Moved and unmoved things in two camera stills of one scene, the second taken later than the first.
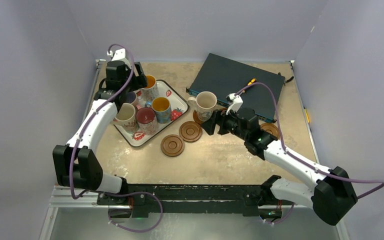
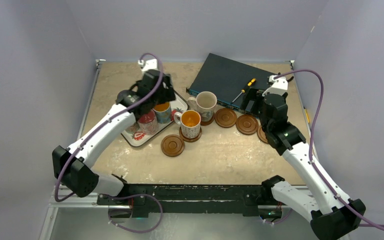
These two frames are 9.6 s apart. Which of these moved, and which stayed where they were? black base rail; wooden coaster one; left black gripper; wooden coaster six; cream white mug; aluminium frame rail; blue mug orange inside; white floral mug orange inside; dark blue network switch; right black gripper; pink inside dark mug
Moved: wooden coaster one; left black gripper; right black gripper; white floral mug orange inside
Stayed: cream white mug; dark blue network switch; wooden coaster six; pink inside dark mug; blue mug orange inside; aluminium frame rail; black base rail
